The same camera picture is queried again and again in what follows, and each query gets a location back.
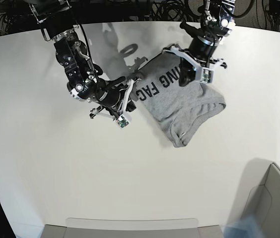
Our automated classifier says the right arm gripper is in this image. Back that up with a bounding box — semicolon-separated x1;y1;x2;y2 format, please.
89;76;140;123

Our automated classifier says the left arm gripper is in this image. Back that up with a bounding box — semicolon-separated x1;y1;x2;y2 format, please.
162;37;227;87

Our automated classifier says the grey T-shirt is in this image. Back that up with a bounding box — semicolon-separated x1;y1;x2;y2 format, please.
134;53;226;148

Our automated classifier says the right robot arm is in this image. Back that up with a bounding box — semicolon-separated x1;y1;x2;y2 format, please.
29;0;140;128

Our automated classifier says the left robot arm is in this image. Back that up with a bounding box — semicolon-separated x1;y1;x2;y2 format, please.
163;0;235;87

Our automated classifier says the grey tray bottom edge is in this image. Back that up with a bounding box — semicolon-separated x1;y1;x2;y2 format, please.
41;218;224;238

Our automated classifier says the grey cardboard box right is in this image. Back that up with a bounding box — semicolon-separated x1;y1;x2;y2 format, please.
239;163;280;238

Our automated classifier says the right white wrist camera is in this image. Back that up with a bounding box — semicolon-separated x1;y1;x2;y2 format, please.
115;114;132;129

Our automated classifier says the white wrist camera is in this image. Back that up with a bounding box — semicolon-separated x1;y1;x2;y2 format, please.
115;114;132;129
200;67;214;84

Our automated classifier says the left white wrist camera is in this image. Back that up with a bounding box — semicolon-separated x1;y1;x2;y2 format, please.
200;67;214;84

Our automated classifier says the coiled black cable bundle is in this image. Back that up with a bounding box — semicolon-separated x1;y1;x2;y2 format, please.
127;0;200;23

